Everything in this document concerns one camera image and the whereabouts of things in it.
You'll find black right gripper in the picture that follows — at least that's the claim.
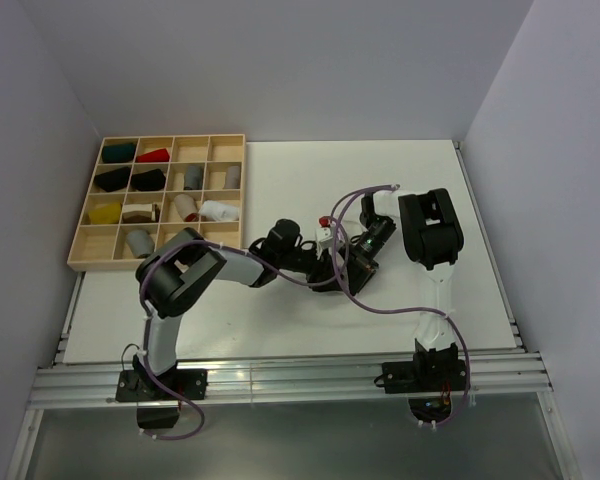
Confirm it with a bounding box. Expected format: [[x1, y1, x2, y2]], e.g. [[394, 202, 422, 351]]
[[339, 217, 398, 296]]

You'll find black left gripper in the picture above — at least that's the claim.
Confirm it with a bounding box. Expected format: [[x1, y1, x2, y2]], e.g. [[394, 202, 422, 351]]
[[277, 242, 345, 293]]

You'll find grey sock with black stripes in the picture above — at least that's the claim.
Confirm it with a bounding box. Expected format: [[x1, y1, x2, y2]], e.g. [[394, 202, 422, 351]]
[[126, 229, 155, 259]]

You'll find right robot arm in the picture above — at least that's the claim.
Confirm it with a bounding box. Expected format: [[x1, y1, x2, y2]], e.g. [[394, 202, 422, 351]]
[[346, 187, 470, 393]]

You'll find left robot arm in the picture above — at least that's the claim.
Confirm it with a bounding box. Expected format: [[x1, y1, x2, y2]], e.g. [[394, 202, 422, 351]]
[[133, 219, 352, 399]]

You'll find light grey rolled sock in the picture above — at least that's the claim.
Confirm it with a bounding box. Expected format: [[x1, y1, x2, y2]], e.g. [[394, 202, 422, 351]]
[[224, 165, 241, 190]]

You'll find beige rolled sock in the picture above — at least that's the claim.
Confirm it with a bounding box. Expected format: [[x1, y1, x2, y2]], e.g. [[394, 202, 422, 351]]
[[173, 194, 199, 222]]

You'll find white brown rolled sock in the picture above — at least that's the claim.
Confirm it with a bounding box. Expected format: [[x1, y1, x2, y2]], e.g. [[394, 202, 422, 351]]
[[121, 202, 160, 224]]

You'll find black rolled sock right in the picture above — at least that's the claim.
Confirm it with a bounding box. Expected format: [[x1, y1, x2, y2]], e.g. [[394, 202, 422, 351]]
[[130, 169, 166, 192]]

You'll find black rolled sock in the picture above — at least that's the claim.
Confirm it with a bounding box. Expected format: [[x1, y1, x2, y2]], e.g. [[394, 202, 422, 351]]
[[94, 167, 131, 193], [130, 169, 166, 192]]

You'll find wooden compartment tray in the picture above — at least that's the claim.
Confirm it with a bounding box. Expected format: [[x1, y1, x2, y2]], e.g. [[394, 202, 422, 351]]
[[67, 134, 246, 272]]

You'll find red rolled sock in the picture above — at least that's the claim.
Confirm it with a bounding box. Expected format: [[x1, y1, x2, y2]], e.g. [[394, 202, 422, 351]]
[[135, 148, 170, 163]]

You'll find yellow rolled sock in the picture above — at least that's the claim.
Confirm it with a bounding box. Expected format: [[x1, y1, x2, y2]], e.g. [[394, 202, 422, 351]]
[[87, 203, 122, 225]]

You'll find black rolled sock left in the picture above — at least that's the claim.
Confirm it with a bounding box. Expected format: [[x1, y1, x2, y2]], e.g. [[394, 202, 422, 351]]
[[94, 167, 131, 193]]

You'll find dark green rolled sock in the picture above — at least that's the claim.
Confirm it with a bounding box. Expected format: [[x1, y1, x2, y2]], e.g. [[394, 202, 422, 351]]
[[101, 142, 136, 164]]

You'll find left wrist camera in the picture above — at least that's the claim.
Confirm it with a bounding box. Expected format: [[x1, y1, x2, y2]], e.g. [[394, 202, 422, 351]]
[[315, 216, 342, 258]]

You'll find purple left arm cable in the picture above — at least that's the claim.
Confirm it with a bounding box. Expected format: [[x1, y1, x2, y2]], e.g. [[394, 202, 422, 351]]
[[138, 219, 354, 442]]

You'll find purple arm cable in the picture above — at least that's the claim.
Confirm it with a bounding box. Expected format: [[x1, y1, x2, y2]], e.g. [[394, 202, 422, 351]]
[[138, 219, 354, 442], [329, 183, 471, 431]]

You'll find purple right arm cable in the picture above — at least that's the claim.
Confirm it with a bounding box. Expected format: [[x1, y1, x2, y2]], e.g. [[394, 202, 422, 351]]
[[329, 183, 471, 431]]

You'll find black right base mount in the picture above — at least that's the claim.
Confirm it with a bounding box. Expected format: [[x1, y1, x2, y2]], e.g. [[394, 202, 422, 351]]
[[374, 359, 468, 394]]

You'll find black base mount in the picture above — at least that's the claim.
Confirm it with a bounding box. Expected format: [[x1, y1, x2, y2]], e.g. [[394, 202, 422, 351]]
[[374, 359, 468, 394], [114, 367, 210, 431]]

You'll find aluminium frame rail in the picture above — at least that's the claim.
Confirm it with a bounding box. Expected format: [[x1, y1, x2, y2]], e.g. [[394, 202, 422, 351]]
[[27, 351, 553, 410]]

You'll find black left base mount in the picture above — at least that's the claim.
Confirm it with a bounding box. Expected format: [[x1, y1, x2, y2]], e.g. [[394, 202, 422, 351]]
[[114, 367, 210, 431]]

